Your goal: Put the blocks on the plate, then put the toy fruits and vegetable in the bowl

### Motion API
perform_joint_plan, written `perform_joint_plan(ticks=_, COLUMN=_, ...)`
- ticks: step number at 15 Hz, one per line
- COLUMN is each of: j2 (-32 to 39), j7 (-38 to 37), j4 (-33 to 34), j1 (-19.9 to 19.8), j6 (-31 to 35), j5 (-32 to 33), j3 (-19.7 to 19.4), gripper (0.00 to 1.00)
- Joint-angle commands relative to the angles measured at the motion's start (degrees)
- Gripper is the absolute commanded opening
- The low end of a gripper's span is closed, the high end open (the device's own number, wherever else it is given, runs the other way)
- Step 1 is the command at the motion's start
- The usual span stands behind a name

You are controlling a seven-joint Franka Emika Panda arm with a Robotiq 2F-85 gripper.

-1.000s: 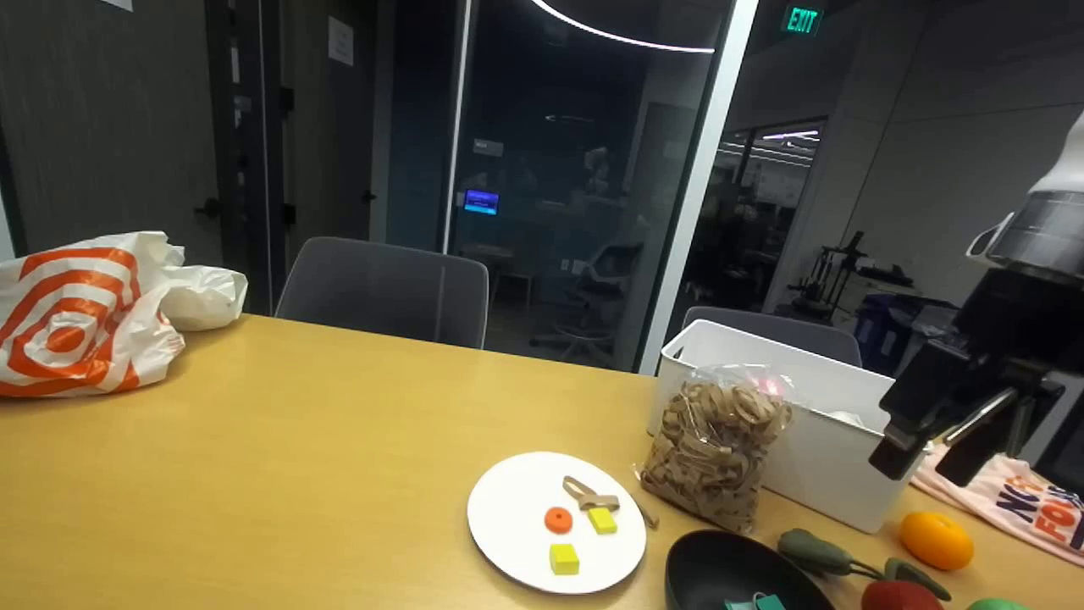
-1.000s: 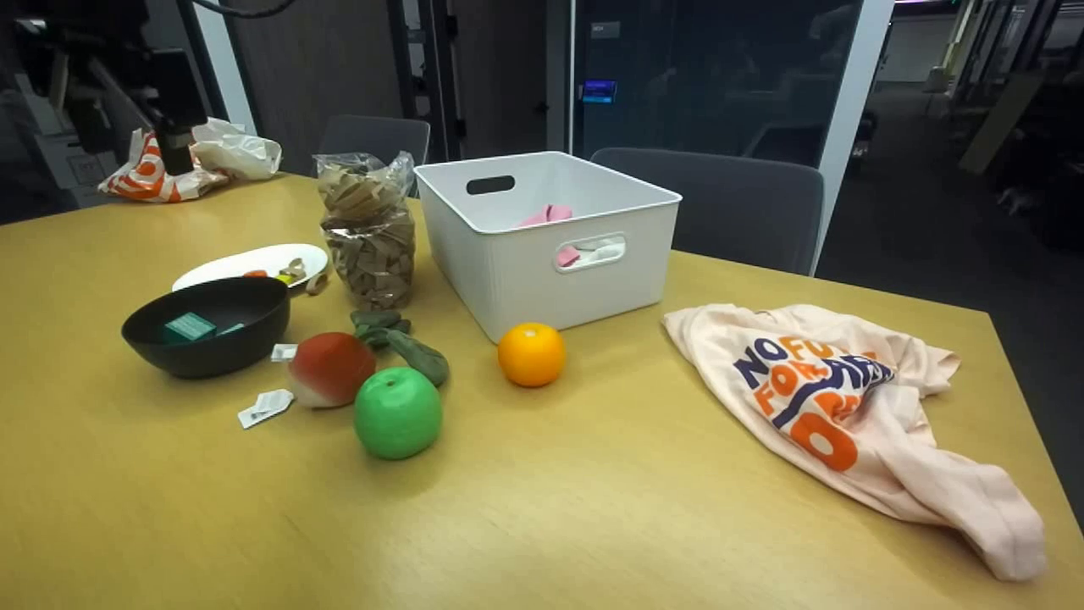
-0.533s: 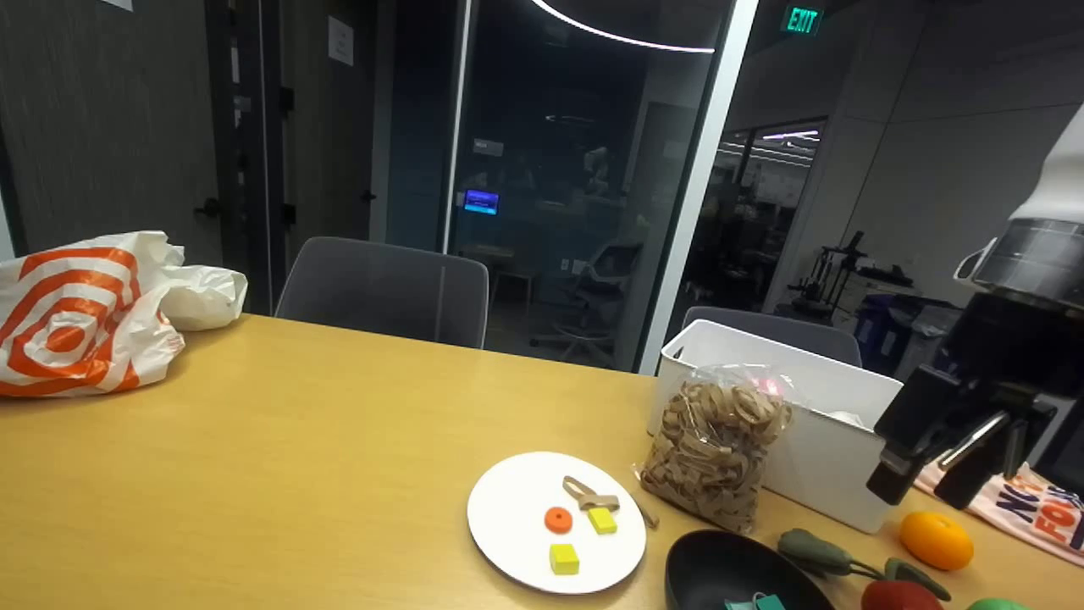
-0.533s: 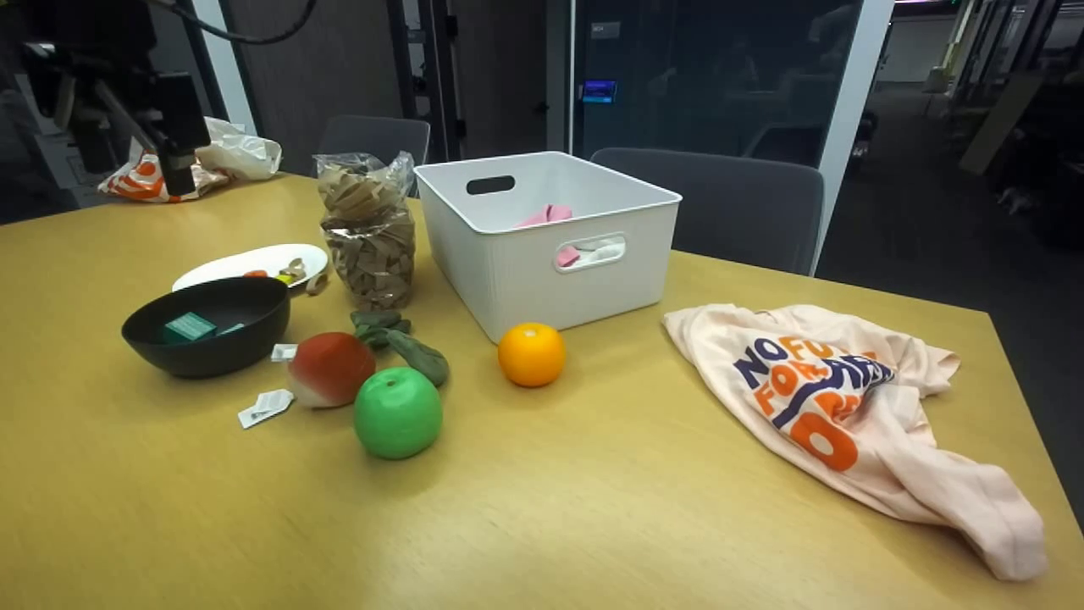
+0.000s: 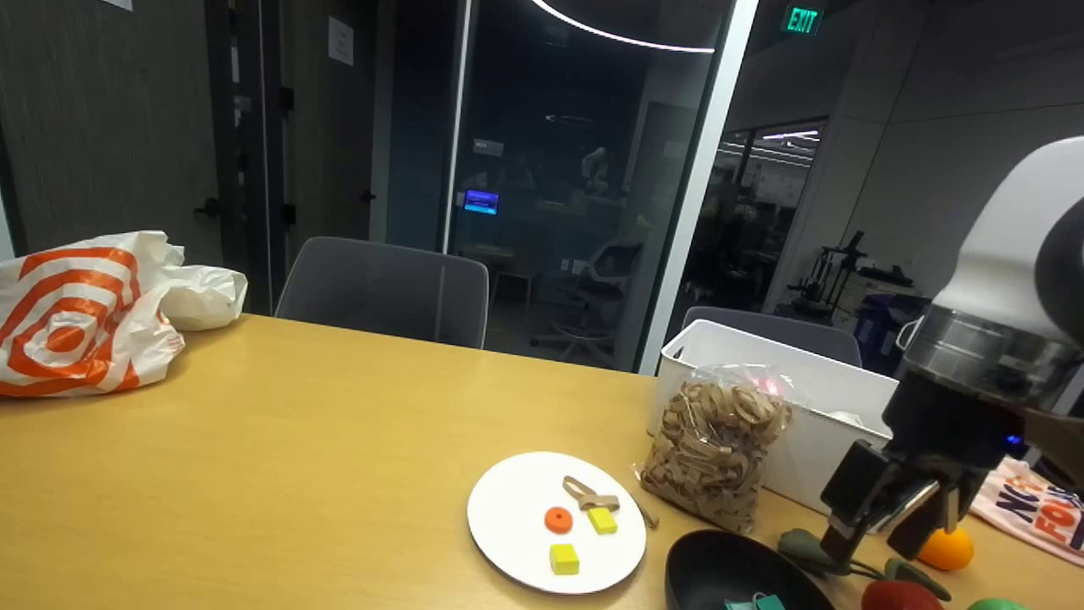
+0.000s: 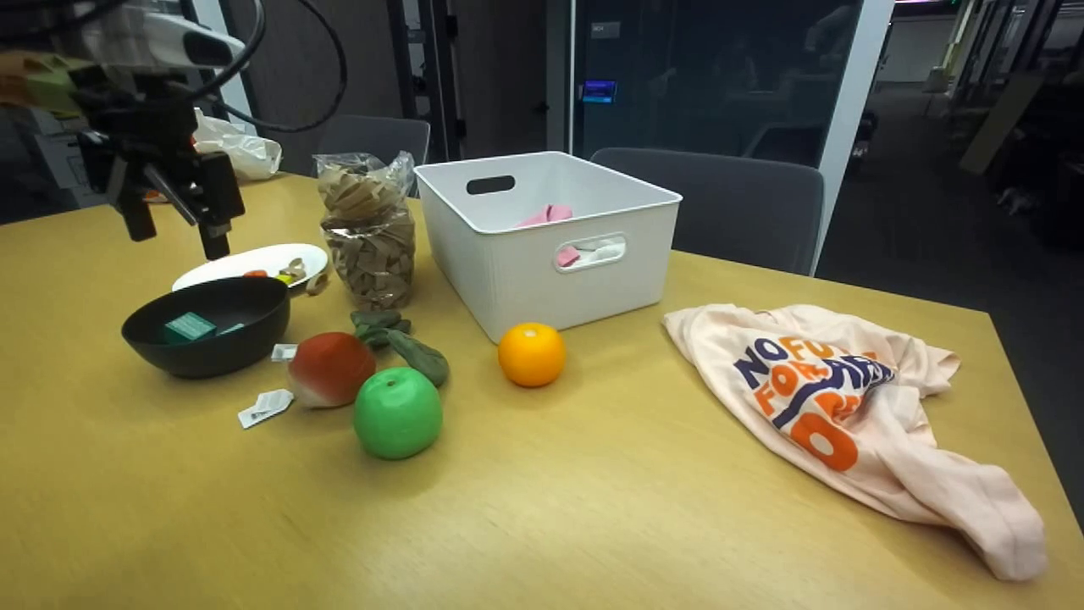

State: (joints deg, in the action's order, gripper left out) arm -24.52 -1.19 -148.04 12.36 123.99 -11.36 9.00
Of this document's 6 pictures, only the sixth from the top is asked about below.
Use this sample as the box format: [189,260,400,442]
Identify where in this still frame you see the white orange plastic bag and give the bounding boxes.
[189,113,283,182]

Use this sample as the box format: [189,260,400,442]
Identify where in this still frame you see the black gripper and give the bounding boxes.
[70,65,247,260]

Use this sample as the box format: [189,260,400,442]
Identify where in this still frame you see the orange toy fruit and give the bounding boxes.
[495,319,570,395]

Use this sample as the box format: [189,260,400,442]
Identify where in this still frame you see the peach printed t-shirt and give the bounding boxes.
[661,303,1050,587]

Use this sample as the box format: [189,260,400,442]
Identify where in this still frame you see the green toy apple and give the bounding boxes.
[347,364,448,465]

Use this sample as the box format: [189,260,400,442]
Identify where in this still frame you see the white plastic bin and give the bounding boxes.
[412,151,685,346]

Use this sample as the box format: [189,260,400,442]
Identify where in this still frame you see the white paper tag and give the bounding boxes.
[233,387,297,430]

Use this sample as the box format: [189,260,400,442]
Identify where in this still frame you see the blue lit screen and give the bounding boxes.
[574,77,621,109]

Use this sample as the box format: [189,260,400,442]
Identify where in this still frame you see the red toy fruit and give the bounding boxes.
[283,329,378,409]

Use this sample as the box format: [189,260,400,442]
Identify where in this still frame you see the grey office chair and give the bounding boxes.
[315,113,433,172]
[585,143,825,278]

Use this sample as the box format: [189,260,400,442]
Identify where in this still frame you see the black bowl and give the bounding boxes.
[118,275,293,383]

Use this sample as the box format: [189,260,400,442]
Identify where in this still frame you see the large teal block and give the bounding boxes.
[163,313,215,346]

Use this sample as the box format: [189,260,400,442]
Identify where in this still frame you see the white round plate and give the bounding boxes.
[169,240,330,300]

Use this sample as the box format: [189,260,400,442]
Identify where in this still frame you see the pink item in bin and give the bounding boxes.
[525,200,574,228]

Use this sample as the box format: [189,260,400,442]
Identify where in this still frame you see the clear bag of rubber bands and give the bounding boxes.
[312,151,421,319]

